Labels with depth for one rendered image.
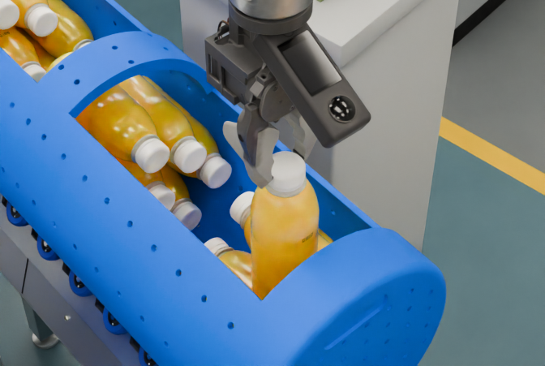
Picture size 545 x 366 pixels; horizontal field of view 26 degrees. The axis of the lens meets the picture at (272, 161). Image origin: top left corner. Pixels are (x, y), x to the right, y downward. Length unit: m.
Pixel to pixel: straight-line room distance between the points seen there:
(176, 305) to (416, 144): 0.79
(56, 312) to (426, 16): 0.66
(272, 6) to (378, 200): 0.97
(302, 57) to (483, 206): 1.91
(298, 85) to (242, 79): 0.07
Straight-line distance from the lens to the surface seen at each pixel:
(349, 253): 1.17
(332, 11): 1.56
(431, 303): 1.29
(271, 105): 1.04
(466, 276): 2.74
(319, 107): 0.98
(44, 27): 1.64
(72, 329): 1.58
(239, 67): 1.03
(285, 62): 0.99
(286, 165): 1.13
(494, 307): 2.70
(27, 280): 1.64
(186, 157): 1.42
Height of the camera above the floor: 2.15
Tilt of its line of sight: 47 degrees down
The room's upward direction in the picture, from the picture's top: straight up
